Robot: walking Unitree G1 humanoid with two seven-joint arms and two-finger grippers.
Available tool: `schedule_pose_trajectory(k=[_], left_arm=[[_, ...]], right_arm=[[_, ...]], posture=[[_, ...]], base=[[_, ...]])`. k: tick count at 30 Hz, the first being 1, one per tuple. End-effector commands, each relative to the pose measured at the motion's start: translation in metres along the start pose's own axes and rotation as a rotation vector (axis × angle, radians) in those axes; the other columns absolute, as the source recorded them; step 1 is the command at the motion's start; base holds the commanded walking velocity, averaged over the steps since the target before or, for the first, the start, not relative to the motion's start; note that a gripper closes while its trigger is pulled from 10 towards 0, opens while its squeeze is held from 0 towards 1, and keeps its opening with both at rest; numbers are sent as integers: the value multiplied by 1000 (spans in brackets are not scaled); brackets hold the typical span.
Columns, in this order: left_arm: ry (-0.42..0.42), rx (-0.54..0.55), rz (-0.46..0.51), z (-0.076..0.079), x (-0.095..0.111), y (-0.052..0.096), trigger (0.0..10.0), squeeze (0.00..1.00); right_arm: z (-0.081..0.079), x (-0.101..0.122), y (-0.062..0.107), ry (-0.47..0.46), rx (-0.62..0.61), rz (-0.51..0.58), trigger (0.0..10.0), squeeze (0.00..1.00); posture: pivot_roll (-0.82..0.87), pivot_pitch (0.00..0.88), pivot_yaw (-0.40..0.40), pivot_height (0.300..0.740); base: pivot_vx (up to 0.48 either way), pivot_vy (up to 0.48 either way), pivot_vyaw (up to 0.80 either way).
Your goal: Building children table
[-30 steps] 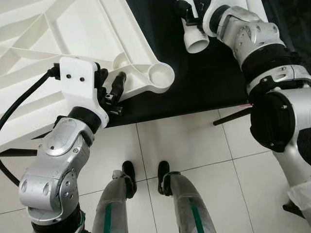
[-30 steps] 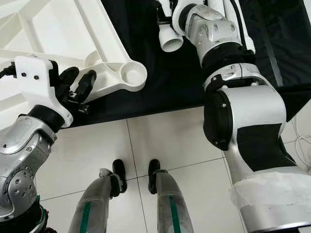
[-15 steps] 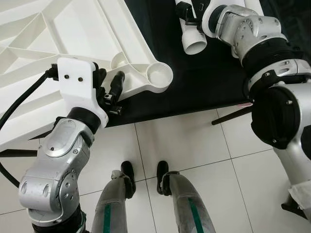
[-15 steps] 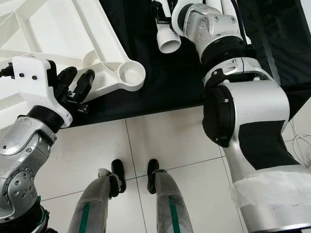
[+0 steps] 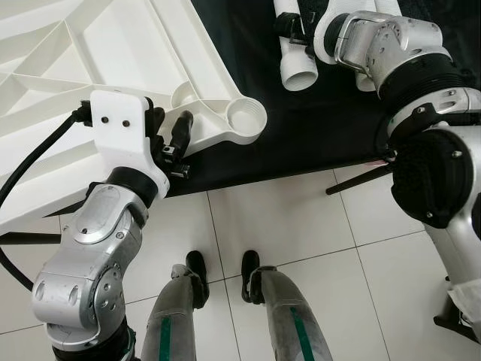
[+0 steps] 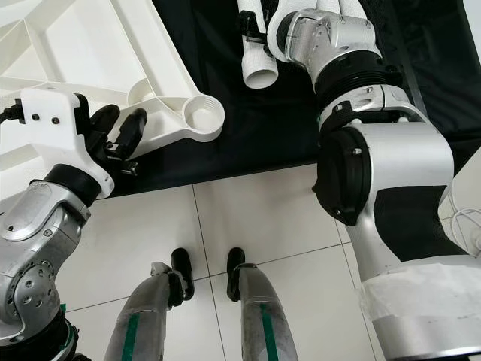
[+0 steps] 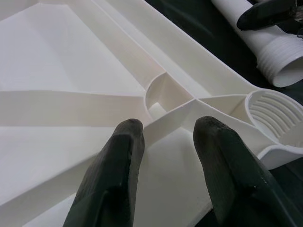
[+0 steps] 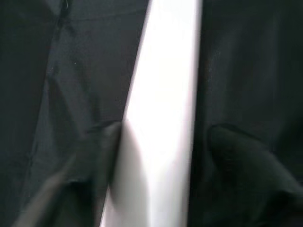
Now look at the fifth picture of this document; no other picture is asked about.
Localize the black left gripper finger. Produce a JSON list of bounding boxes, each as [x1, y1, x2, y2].
[[171, 110, 195, 156], [145, 105, 168, 147]]

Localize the black tablecloth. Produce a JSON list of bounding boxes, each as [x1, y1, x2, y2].
[[162, 0, 481, 198]]

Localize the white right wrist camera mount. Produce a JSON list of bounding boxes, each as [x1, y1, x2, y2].
[[313, 0, 358, 67]]

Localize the grey robot right leg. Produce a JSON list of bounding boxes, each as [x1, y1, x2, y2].
[[240, 250, 335, 361]]

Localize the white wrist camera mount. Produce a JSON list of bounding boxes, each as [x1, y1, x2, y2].
[[81, 89, 170, 198], [313, 0, 358, 67]]

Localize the white plastic table top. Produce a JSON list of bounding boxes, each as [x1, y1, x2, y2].
[[0, 0, 269, 234]]

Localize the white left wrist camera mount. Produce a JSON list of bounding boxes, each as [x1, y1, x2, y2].
[[81, 89, 170, 198]]

